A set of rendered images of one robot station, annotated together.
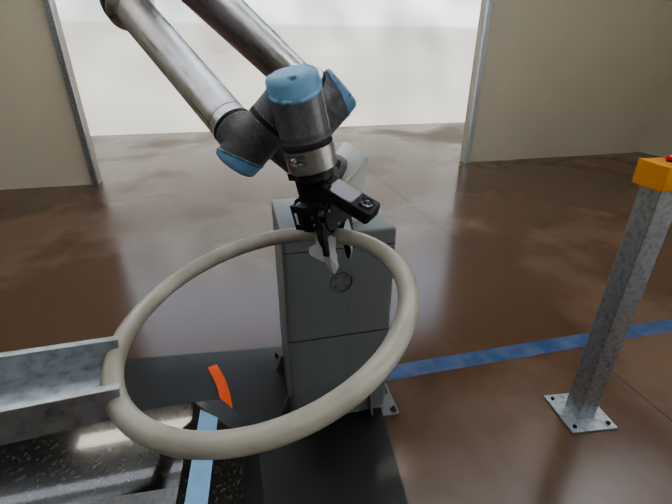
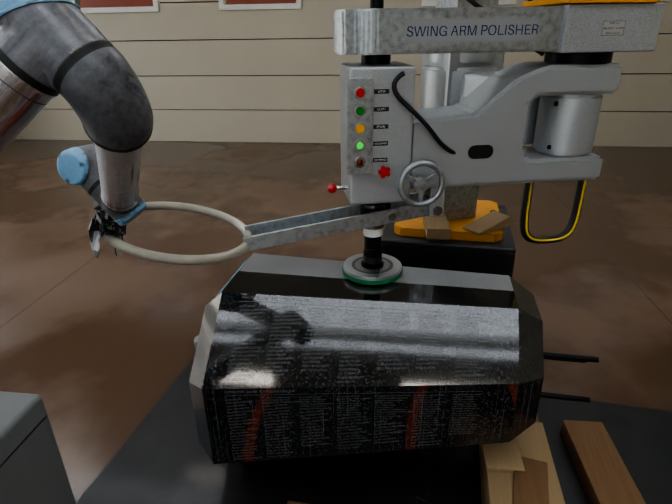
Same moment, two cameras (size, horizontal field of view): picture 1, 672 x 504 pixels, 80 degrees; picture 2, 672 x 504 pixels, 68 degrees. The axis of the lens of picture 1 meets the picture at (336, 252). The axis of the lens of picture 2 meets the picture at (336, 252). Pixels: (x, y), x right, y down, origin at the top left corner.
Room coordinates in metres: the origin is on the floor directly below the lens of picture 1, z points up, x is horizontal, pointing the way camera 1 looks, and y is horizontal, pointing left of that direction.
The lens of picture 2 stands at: (1.81, 1.16, 1.63)
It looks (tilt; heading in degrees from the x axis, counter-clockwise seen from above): 24 degrees down; 201
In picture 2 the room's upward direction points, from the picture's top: 1 degrees counter-clockwise
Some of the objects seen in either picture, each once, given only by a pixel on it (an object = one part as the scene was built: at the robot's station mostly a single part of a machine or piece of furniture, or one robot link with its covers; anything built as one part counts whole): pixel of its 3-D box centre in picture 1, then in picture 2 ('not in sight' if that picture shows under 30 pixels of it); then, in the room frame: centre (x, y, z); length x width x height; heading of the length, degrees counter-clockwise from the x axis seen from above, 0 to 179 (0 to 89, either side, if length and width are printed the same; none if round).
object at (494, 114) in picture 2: not in sight; (490, 137); (0.06, 1.06, 1.28); 0.74 x 0.23 x 0.49; 117
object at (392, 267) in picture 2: not in sight; (372, 265); (0.23, 0.71, 0.83); 0.21 x 0.21 x 0.01
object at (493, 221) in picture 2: not in sight; (486, 222); (-0.42, 1.06, 0.80); 0.20 x 0.10 x 0.05; 143
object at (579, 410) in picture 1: (617, 306); not in sight; (1.24, -1.04, 0.54); 0.20 x 0.20 x 1.09; 7
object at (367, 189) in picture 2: not in sight; (398, 135); (0.19, 0.78, 1.30); 0.36 x 0.22 x 0.45; 117
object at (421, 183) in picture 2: not in sight; (418, 181); (0.28, 0.87, 1.18); 0.15 x 0.10 x 0.15; 117
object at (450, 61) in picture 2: not in sight; (458, 92); (-0.56, 0.87, 1.36); 0.35 x 0.35 x 0.41
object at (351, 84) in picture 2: not in sight; (359, 127); (0.36, 0.70, 1.35); 0.08 x 0.03 x 0.28; 117
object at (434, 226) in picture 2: not in sight; (436, 225); (-0.31, 0.85, 0.81); 0.20 x 0.10 x 0.05; 15
